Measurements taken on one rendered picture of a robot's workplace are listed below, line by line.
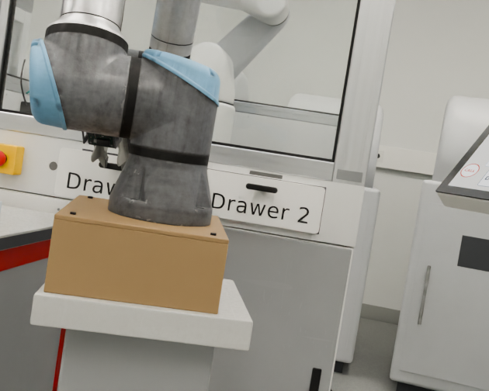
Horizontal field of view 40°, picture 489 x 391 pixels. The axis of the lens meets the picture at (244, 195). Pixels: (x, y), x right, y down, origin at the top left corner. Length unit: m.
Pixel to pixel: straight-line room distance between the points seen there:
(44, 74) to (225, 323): 0.40
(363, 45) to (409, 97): 3.19
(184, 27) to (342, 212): 0.64
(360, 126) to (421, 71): 3.24
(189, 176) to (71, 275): 0.21
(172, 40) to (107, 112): 0.30
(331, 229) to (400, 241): 3.20
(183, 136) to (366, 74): 0.78
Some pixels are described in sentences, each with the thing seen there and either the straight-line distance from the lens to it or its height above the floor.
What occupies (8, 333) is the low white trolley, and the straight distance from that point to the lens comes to 1.47.
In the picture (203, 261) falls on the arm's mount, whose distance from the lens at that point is 0.89.
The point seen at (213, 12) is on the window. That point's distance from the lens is 1.71.
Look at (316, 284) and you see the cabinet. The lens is 1.64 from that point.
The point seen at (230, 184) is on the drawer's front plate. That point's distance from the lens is 1.62.
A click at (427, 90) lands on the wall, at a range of 4.83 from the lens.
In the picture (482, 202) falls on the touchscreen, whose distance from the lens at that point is 1.43.
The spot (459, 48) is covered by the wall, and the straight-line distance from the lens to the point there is 4.89.
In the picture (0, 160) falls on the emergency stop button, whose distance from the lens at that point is 1.74.
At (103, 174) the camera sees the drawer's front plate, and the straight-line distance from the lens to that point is 1.57.
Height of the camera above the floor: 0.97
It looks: 3 degrees down
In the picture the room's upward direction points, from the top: 9 degrees clockwise
